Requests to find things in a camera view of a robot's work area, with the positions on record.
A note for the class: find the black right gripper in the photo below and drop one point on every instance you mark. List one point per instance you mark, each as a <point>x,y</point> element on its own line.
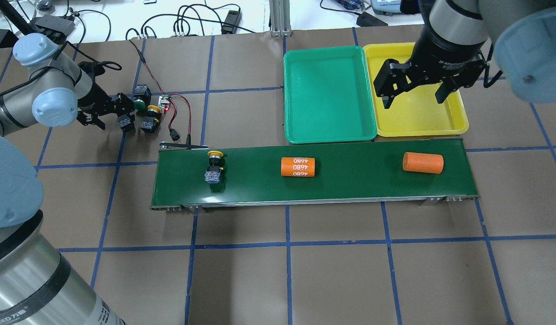
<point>442,59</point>

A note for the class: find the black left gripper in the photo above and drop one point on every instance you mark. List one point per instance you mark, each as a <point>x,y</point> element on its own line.
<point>96,96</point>

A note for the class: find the yellow push button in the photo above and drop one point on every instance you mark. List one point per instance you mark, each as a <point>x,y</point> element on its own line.
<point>213,174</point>
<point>151,119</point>

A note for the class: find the plain orange cylinder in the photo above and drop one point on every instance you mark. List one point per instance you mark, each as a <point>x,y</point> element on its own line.
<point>423,162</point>

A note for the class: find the orange cylinder with 4680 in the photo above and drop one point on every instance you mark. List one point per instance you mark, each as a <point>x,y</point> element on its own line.
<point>298,166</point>

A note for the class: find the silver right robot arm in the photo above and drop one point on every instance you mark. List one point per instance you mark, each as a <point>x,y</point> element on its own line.
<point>463,38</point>

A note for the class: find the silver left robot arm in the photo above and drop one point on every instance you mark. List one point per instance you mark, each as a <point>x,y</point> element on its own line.
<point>321,264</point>

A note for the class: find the yellow plastic tray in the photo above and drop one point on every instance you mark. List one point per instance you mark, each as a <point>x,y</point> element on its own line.
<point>415,113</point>

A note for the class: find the small controller circuit board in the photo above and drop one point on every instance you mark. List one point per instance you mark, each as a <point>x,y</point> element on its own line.
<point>163,103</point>

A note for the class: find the green conveyor belt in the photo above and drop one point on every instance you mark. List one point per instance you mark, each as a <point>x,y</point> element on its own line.
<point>345,172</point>

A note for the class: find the green plastic tray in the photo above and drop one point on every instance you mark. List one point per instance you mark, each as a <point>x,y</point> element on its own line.
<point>327,96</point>

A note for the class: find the black power adapter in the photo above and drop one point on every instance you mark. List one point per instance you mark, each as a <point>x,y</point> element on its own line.
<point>232,22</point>

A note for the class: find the black cable connector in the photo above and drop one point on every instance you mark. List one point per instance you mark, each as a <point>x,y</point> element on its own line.
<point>174,134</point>

